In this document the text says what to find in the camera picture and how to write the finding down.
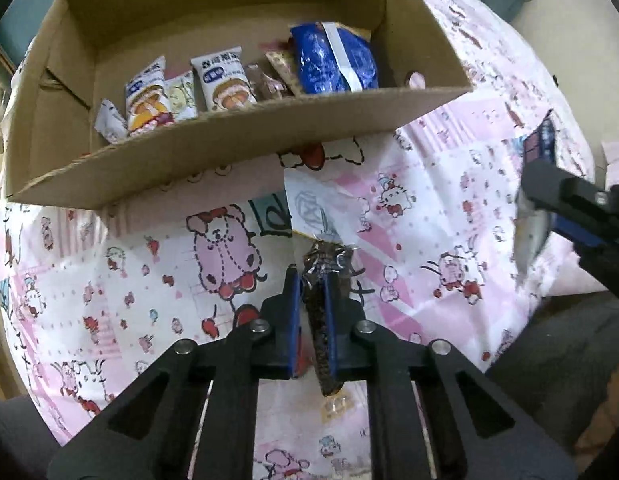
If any dark clear-wrapped snack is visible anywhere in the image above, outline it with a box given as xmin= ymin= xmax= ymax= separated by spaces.
xmin=302 ymin=240 xmax=364 ymax=396

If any brown clear-wrapped snack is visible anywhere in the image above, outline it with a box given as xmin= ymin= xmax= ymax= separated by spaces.
xmin=244 ymin=63 xmax=288 ymax=102

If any grey purple snack packet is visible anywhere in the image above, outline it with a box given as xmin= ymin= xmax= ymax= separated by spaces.
xmin=93 ymin=99 xmax=129 ymax=144

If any right hand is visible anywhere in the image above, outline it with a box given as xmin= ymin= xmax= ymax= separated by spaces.
xmin=575 ymin=367 xmax=619 ymax=472

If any blue white snack packet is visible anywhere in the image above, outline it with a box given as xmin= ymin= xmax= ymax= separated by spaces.
xmin=513 ymin=110 xmax=557 ymax=283

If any pink cartoon bed sheet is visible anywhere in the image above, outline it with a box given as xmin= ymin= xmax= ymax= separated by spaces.
xmin=0 ymin=0 xmax=594 ymax=479

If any white cartoon boy snack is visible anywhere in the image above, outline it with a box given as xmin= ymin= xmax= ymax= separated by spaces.
xmin=190 ymin=47 xmax=256 ymax=112

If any pink cartoon snack packet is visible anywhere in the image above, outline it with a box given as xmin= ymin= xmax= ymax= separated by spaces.
xmin=166 ymin=70 xmax=198 ymax=122

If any wafer biscuit packet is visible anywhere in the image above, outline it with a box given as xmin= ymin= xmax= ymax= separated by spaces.
xmin=265 ymin=50 xmax=305 ymax=96

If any blue snack bag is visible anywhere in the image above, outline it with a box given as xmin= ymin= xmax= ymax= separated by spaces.
xmin=291 ymin=22 xmax=379 ymax=94

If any brown cardboard box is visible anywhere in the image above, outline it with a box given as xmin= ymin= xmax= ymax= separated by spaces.
xmin=4 ymin=0 xmax=470 ymax=209

